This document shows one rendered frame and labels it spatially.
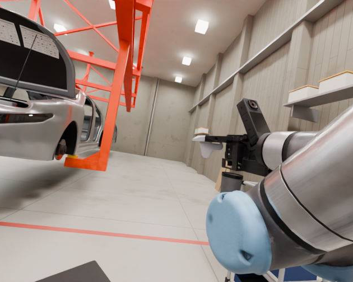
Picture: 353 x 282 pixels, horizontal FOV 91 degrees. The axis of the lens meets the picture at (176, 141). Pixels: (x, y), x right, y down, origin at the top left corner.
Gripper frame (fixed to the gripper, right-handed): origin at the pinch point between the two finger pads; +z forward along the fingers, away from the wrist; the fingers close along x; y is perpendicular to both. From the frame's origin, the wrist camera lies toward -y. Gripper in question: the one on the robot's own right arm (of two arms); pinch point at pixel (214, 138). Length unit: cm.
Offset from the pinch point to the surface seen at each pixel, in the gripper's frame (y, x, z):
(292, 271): 82, 83, 27
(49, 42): -121, -104, 242
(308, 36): -226, 357, 193
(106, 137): 6, -27, 297
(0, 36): -122, -160, 258
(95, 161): 50, -44, 299
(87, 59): -220, -86, 541
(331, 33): -207, 351, 150
